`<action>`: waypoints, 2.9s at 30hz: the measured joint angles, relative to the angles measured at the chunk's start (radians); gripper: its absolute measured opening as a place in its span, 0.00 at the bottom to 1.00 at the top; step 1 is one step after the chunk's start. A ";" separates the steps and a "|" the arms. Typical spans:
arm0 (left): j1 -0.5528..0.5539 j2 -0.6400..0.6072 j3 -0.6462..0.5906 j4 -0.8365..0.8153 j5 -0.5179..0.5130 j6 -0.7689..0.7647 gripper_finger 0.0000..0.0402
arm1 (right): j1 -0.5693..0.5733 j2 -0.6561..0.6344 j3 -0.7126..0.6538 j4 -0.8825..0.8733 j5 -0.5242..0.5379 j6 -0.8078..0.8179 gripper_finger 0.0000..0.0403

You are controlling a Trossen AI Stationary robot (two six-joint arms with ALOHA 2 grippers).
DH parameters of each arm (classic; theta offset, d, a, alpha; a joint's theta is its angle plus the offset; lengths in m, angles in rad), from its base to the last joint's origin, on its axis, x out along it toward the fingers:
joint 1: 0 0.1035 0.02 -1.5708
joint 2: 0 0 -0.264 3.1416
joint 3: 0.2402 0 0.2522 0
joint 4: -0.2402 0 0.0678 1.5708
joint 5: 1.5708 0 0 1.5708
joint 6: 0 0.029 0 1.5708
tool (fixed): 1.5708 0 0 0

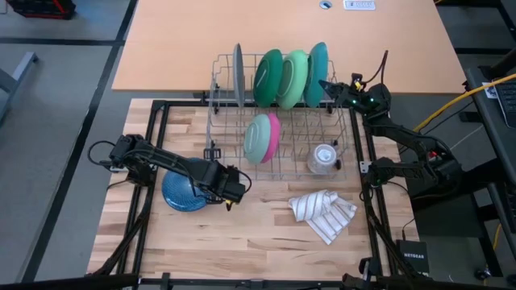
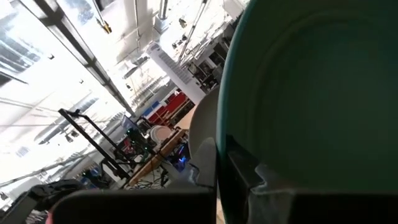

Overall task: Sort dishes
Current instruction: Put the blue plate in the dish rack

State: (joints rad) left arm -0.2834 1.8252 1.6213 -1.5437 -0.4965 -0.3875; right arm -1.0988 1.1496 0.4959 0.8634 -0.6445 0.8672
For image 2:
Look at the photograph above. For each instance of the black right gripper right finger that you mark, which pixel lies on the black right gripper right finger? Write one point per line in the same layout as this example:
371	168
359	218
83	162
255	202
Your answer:
242	193

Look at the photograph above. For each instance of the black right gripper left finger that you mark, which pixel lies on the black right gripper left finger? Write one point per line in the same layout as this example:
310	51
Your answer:
192	202

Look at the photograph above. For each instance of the teal plate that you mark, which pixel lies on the teal plate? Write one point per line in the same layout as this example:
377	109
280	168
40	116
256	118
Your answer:
311	93

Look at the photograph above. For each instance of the background black robot arm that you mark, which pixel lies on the background black robot arm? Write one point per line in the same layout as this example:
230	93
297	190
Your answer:
133	137

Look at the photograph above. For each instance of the computer with blue lights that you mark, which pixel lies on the computer with blue lights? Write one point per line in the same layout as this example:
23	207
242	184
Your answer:
182	160

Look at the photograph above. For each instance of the background wooden table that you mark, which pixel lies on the background wooden table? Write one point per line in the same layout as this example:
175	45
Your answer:
161	149

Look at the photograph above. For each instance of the grey plate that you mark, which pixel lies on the grey plate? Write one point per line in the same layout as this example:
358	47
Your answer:
203	118

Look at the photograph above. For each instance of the red seat row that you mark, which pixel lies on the red seat row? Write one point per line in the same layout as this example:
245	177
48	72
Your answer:
174	104

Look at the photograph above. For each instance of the yellow ceiling plug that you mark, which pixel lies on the yellow ceiling plug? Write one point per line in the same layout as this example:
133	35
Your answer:
107	28

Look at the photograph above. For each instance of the white perforated duct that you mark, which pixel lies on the white perforated duct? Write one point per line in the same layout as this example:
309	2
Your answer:
174	71

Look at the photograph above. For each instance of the background black rig frame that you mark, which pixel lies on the background black rig frame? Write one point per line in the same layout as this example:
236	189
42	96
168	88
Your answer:
71	112

